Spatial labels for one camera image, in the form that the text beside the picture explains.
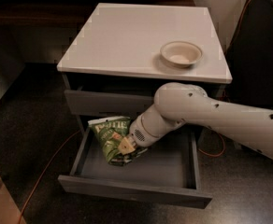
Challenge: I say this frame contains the green jalapeno chip bag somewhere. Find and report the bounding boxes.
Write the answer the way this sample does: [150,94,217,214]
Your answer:
[88,116,147,166]

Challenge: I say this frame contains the beige paper bowl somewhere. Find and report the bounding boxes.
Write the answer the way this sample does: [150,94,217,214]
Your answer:
[160,41,203,67]

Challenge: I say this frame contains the open grey middle drawer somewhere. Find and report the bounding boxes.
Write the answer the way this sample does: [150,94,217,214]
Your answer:
[58,126,212,209]

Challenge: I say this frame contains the dark wooden shelf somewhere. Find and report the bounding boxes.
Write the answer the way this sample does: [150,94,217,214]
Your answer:
[0,0,195,28]

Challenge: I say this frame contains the tan cardboard board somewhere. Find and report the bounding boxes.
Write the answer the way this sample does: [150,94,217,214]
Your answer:
[0,176,26,224]

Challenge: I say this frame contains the grey top drawer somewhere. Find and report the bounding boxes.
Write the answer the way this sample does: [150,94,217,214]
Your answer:
[65,90,153,118]

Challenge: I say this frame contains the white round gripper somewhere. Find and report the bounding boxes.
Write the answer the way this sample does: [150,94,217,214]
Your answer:
[118,105,182,155]

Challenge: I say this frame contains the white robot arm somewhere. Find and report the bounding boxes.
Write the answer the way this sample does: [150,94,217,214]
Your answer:
[123,82,273,160]

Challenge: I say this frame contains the grey drawer cabinet white top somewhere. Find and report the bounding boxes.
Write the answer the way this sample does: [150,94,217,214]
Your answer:
[57,3,232,131]

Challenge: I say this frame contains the orange power cable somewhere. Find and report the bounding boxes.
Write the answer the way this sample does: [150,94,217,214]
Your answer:
[17,0,273,224]

